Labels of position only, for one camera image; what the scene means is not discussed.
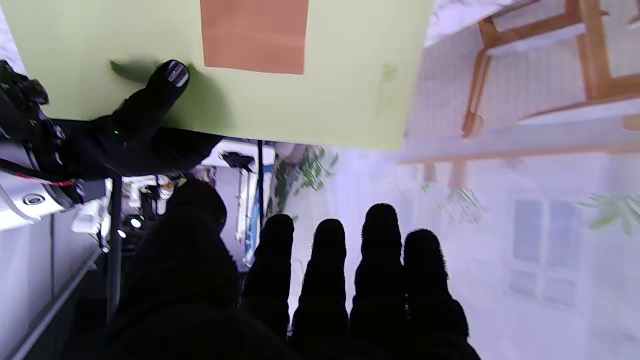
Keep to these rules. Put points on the printed room scene backdrop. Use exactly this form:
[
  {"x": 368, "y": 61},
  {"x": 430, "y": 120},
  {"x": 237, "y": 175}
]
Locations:
[{"x": 500, "y": 200}]

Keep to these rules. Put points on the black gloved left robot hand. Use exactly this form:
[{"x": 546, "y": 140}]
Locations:
[{"x": 200, "y": 300}]

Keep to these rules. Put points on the yellow-green translucent file folder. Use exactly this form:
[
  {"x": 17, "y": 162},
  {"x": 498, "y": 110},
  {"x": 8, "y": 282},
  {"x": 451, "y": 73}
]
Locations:
[{"x": 340, "y": 90}]

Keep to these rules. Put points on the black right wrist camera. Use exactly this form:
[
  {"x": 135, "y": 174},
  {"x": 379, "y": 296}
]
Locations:
[{"x": 22, "y": 115}]

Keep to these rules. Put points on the black vertical stand pole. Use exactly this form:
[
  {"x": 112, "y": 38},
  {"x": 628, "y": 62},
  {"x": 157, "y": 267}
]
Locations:
[{"x": 115, "y": 260}]

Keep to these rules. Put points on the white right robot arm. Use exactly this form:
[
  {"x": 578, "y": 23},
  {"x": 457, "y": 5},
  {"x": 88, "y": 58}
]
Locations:
[{"x": 30, "y": 200}]

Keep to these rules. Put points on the pink paper receipt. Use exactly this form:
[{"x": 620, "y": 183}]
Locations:
[{"x": 255, "y": 35}]

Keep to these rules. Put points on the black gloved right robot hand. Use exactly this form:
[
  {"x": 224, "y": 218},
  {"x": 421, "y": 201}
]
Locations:
[{"x": 130, "y": 145}]

